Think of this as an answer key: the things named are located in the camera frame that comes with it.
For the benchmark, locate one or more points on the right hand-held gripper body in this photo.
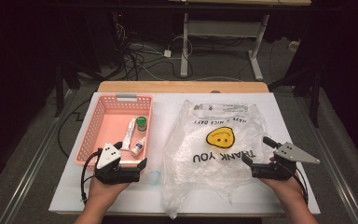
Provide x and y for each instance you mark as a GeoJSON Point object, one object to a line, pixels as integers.
{"type": "Point", "coordinates": [292, 154]}

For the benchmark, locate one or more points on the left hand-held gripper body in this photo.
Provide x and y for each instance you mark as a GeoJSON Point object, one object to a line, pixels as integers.
{"type": "Point", "coordinates": [108, 155]}

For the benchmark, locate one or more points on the white ointment tube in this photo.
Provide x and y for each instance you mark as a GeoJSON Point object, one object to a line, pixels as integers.
{"type": "Point", "coordinates": [128, 135]}

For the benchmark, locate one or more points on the small white dropper bottle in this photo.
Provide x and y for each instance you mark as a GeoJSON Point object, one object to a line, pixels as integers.
{"type": "Point", "coordinates": [138, 146]}

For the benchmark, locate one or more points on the pink plastic basket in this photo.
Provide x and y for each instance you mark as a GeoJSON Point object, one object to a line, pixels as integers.
{"type": "Point", "coordinates": [112, 127]}

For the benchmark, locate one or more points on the green-capped small jar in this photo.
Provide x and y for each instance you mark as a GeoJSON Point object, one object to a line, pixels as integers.
{"type": "Point", "coordinates": [141, 122]}

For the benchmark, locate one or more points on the clear plastic bag smiley print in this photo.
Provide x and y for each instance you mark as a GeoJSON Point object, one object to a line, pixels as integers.
{"type": "Point", "coordinates": [199, 174]}

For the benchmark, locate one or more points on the person's right hand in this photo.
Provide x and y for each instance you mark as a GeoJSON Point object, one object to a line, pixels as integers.
{"type": "Point", "coordinates": [287, 189]}

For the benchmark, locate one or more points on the person's left hand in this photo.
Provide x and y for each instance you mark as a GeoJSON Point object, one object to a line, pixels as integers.
{"type": "Point", "coordinates": [102, 191]}

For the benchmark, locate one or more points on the black stand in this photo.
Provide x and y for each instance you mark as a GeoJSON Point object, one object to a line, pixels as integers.
{"type": "Point", "coordinates": [59, 90]}
{"type": "Point", "coordinates": [314, 93]}

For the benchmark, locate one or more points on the white board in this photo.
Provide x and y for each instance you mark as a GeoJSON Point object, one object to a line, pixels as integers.
{"type": "Point", "coordinates": [174, 101]}

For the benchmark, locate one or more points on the small white box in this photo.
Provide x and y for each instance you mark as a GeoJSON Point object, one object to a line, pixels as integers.
{"type": "Point", "coordinates": [294, 46]}

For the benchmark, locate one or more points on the white power adapter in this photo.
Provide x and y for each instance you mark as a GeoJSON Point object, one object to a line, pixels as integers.
{"type": "Point", "coordinates": [167, 53]}

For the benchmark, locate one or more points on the metal floor rail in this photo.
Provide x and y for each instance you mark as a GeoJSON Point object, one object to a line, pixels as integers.
{"type": "Point", "coordinates": [332, 174]}
{"type": "Point", "coordinates": [28, 174]}

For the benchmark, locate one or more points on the white metal desk frame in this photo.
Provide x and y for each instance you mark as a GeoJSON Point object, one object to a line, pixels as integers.
{"type": "Point", "coordinates": [185, 46]}

